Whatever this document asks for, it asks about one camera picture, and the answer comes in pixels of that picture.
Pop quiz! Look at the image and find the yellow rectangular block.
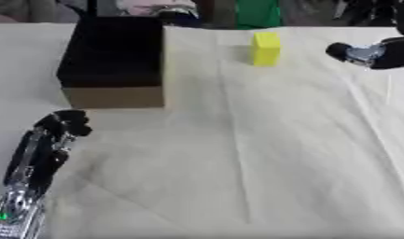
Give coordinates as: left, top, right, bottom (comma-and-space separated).
248, 31, 284, 67

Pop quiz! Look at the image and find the cardboard box with black inside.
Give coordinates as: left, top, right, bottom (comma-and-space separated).
54, 16, 168, 110

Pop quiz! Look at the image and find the green object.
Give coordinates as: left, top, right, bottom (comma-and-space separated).
234, 0, 286, 30

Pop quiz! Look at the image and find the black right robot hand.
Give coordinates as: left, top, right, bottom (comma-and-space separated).
324, 18, 404, 71

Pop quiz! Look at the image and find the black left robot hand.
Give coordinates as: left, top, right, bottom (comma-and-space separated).
2, 108, 94, 200

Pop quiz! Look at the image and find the person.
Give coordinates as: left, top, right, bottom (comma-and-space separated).
113, 0, 203, 28

